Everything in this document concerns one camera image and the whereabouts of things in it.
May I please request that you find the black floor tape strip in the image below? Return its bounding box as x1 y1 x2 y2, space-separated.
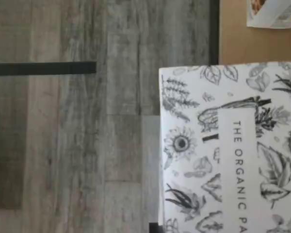
0 62 97 75

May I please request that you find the black metal shelving unit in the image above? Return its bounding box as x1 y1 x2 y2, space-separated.
209 0 220 67

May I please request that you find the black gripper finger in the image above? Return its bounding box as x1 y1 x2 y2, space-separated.
149 222 164 233

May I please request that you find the yellow white granola box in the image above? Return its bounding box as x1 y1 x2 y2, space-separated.
246 0 291 29

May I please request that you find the white tea box yellow strip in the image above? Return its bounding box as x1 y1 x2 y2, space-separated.
158 62 291 233

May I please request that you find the particle board shelf panel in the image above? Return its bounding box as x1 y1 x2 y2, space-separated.
218 0 291 67

